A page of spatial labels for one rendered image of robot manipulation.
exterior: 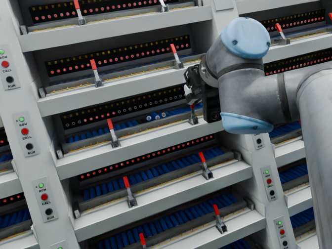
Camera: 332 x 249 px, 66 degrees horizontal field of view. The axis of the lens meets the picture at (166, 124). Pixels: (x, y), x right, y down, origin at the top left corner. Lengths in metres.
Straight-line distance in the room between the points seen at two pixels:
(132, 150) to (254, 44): 0.47
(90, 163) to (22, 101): 0.25
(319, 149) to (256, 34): 0.34
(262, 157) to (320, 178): 0.77
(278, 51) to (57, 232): 0.94
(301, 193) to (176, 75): 0.66
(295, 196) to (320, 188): 0.93
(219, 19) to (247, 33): 0.44
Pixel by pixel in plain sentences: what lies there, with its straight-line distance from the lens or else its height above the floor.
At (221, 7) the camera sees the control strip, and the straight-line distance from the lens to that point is 0.97.
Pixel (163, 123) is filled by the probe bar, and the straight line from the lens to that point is 0.87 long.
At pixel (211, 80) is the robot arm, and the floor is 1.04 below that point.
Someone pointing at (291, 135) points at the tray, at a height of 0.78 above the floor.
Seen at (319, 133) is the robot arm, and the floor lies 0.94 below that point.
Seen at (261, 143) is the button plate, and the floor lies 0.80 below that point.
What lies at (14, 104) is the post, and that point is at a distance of 0.81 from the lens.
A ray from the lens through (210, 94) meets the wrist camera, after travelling 0.67.
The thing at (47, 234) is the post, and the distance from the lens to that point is 0.84.
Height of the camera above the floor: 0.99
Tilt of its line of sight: 2 degrees down
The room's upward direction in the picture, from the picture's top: 15 degrees counter-clockwise
